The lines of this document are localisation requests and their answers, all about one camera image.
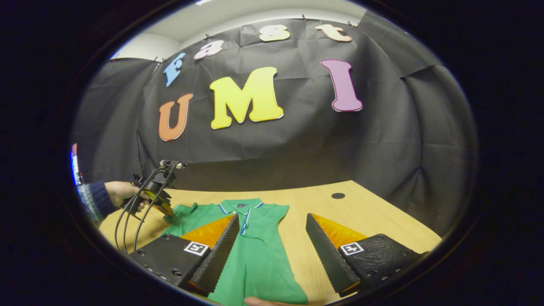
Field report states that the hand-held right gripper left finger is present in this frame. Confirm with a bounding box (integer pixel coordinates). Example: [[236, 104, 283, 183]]
[[127, 212, 241, 297]]

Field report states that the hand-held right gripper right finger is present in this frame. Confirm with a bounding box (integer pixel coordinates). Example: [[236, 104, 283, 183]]
[[305, 212, 430, 297]]

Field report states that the green T-shirt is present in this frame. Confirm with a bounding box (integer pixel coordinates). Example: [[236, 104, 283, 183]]
[[161, 198, 309, 306]]

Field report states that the computer monitor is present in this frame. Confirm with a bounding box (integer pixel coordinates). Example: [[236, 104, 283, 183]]
[[70, 143, 84, 186]]

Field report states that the black backdrop cloth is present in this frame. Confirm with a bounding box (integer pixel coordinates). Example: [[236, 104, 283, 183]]
[[72, 11, 479, 236]]

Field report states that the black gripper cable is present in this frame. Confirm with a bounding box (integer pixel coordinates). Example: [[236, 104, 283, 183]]
[[114, 166, 179, 254]]

